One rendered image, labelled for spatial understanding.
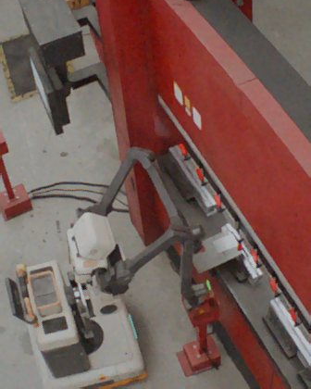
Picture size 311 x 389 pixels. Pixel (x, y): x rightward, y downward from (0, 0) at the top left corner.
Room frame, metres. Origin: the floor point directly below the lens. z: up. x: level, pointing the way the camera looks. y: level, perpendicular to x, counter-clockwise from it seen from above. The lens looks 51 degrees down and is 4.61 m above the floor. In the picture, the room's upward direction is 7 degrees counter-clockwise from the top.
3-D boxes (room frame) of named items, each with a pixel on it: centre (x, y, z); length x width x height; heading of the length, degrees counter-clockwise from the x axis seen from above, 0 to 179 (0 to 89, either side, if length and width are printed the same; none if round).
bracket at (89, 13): (3.56, 0.33, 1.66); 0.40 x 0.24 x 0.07; 21
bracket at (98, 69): (3.56, 0.33, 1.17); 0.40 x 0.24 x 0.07; 21
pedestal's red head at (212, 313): (2.21, -0.15, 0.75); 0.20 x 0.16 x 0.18; 14
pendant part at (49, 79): (3.37, 0.58, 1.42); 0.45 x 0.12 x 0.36; 18
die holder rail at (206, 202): (2.96, -0.19, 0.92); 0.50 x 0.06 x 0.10; 21
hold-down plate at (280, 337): (1.85, -0.54, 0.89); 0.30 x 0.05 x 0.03; 21
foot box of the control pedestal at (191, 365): (2.21, -0.12, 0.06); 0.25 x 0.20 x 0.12; 104
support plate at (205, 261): (2.39, -0.24, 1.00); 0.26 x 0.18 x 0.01; 111
